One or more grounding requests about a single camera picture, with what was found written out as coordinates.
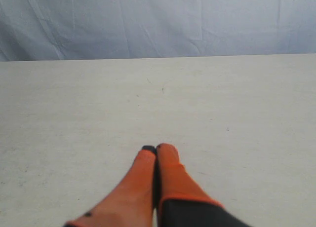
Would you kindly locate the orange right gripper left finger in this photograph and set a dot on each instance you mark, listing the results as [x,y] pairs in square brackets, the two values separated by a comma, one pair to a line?
[131,203]

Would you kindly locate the white backdrop cloth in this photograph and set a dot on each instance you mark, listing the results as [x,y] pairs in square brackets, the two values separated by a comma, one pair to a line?
[32,30]

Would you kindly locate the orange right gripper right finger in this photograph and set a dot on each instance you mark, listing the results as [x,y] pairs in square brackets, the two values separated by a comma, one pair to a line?
[183,203]

